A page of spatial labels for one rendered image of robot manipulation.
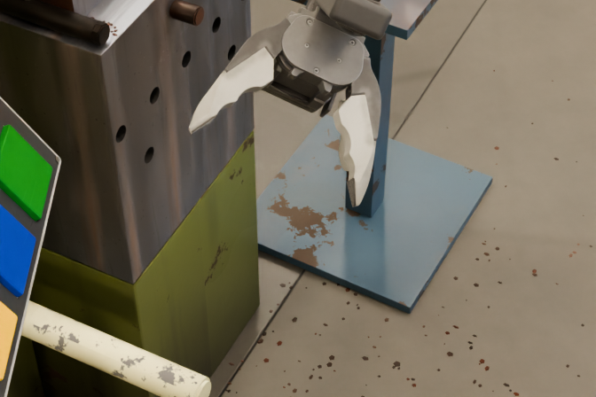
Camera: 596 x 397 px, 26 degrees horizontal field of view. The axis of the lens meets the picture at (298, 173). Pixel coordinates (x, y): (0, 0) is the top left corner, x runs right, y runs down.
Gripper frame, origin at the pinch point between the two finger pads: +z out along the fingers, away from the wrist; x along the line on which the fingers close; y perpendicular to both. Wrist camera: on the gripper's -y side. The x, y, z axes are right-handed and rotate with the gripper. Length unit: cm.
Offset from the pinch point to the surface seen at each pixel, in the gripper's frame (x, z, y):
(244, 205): -17, -29, 113
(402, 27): -25, -56, 80
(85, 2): 20, -29, 58
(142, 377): -5, 11, 63
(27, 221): 16.0, 5.1, 33.1
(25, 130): 20.0, -4.5, 36.3
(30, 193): 16.9, 2.2, 33.3
